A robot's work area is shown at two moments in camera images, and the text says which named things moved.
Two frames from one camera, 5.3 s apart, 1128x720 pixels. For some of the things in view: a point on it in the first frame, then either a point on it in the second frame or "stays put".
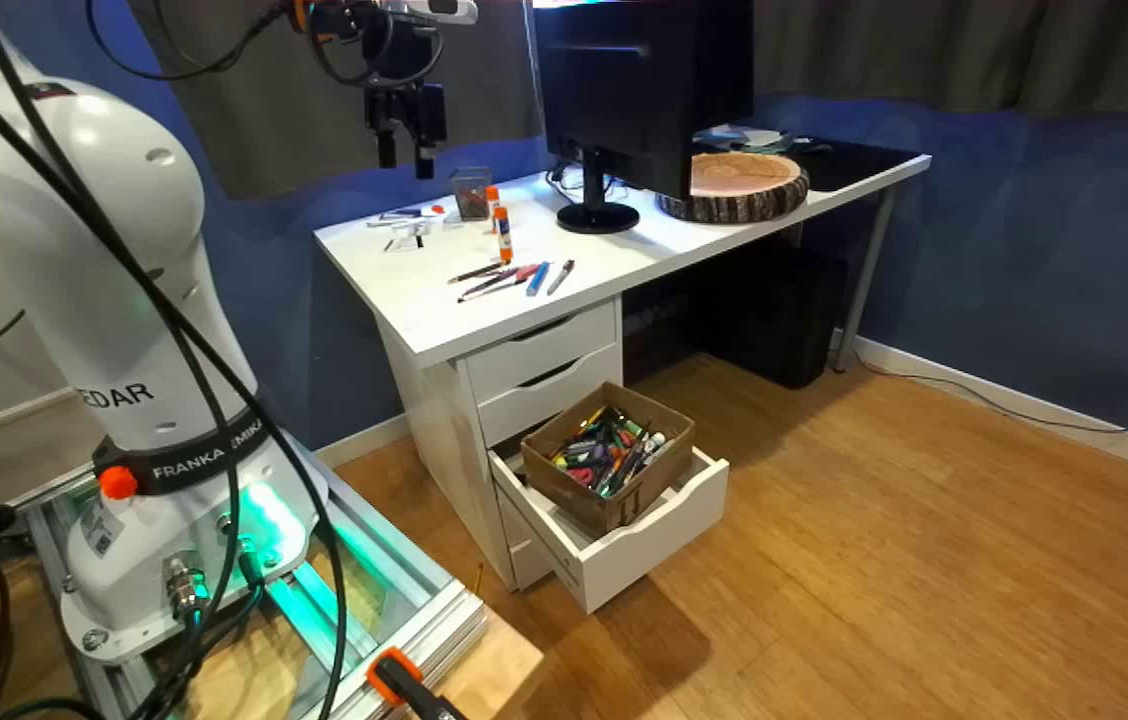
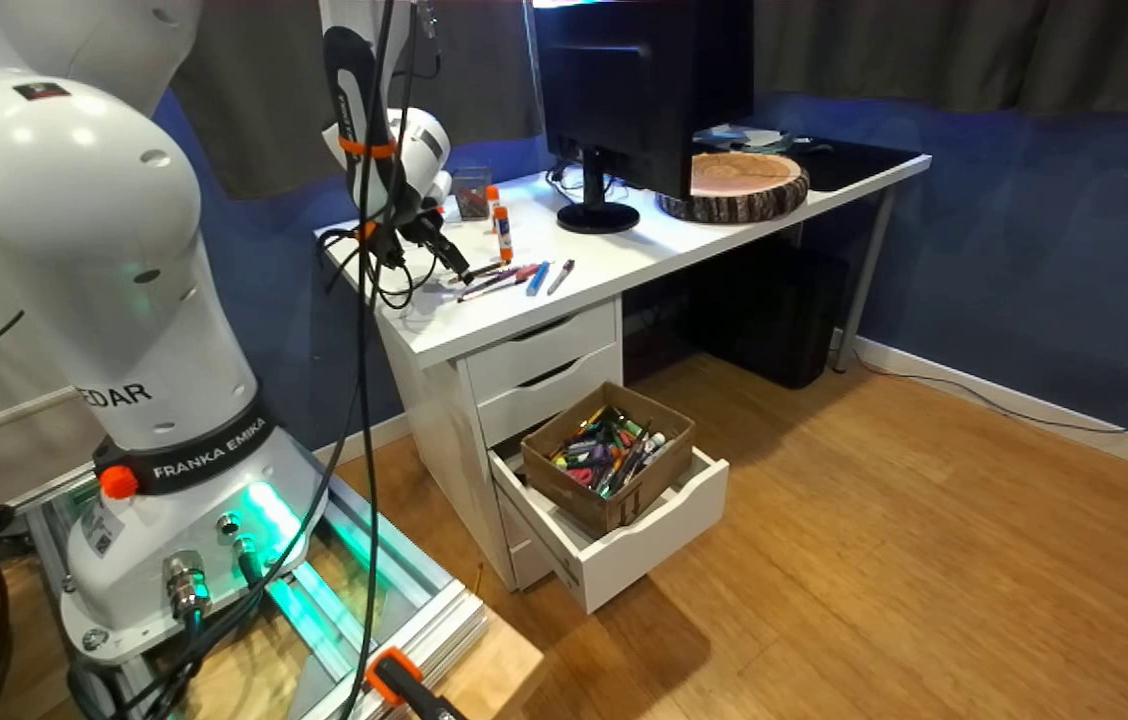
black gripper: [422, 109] → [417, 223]
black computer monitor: [624, 86] stays put
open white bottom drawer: [615, 562] stays put
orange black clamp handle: [403, 681] stays put
